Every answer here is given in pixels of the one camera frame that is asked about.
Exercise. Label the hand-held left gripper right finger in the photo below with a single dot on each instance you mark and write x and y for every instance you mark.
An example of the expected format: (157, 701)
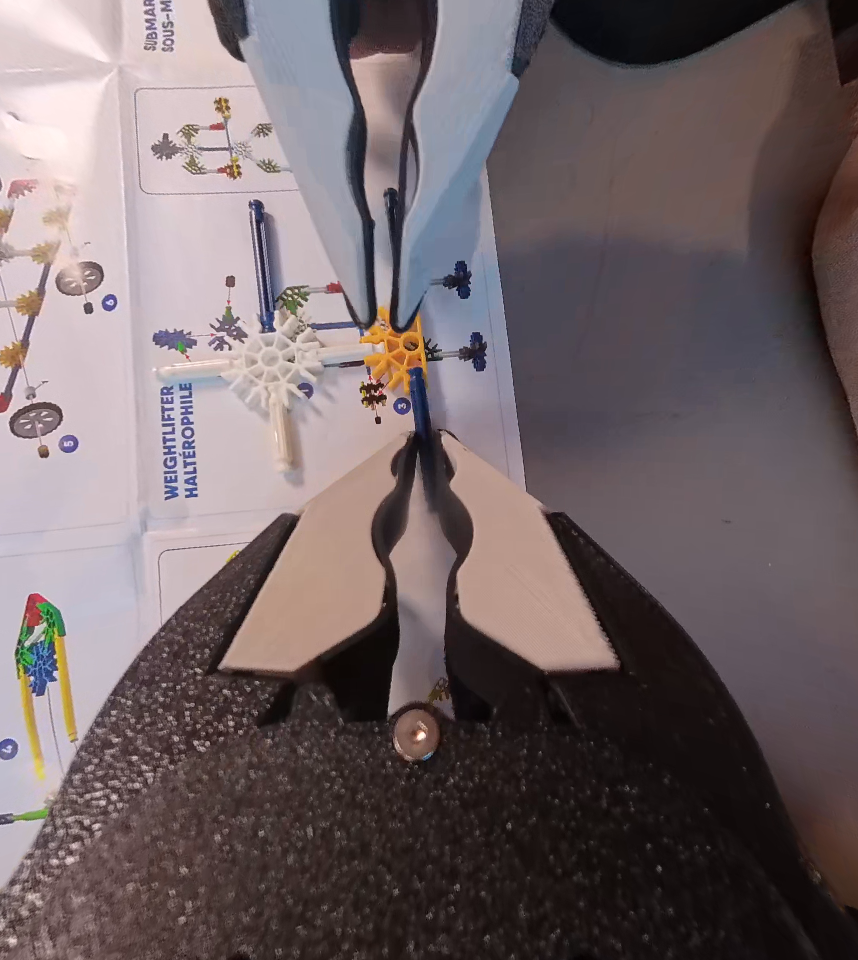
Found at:
(534, 592)

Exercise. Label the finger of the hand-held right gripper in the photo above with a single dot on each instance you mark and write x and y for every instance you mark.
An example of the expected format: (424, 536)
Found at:
(459, 120)
(301, 97)

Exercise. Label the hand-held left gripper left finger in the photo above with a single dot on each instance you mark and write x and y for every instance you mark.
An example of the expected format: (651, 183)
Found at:
(316, 592)

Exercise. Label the blue plastic rod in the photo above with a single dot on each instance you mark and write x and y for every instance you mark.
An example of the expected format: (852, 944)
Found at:
(393, 247)
(421, 409)
(262, 262)

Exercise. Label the white snowflake connector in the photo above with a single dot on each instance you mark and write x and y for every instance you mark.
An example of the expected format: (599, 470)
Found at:
(271, 360)

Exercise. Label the orange fan-shaped connector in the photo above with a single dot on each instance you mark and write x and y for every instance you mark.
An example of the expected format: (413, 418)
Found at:
(395, 352)

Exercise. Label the person's right hand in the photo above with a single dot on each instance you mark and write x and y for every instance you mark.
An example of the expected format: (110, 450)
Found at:
(391, 37)

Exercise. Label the white printed instruction sheet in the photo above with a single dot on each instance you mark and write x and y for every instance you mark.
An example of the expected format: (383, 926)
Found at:
(61, 90)

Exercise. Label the dark cloth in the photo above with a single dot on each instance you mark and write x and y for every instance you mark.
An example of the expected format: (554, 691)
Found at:
(698, 30)

